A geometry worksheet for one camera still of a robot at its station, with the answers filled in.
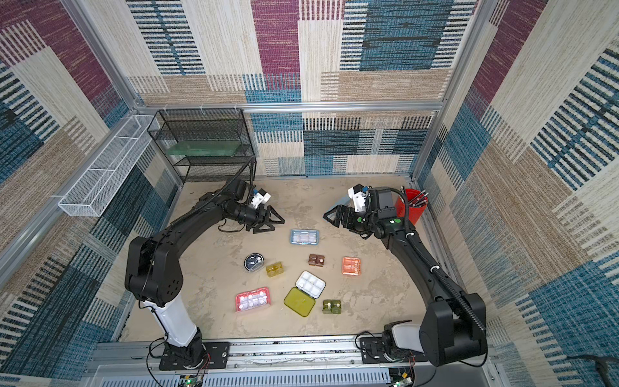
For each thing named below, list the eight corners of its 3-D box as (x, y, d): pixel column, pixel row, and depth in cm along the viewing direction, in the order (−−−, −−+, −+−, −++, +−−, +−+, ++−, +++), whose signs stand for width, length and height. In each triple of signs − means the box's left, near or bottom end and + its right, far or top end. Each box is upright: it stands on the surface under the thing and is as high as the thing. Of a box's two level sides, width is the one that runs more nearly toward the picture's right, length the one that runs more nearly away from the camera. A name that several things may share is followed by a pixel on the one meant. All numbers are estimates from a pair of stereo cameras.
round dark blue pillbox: (243, 272, 92) (242, 269, 91) (246, 255, 97) (245, 252, 95) (262, 272, 92) (261, 269, 91) (264, 255, 97) (263, 252, 95)
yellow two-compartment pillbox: (268, 279, 91) (267, 276, 89) (265, 269, 93) (264, 266, 91) (285, 272, 92) (284, 270, 90) (282, 263, 95) (281, 260, 93)
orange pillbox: (342, 275, 92) (342, 272, 90) (341, 259, 96) (341, 256, 94) (361, 275, 92) (362, 272, 90) (359, 259, 96) (360, 256, 94)
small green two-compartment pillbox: (322, 316, 82) (323, 312, 79) (322, 303, 85) (322, 299, 82) (341, 315, 82) (342, 312, 79) (340, 303, 85) (341, 299, 82)
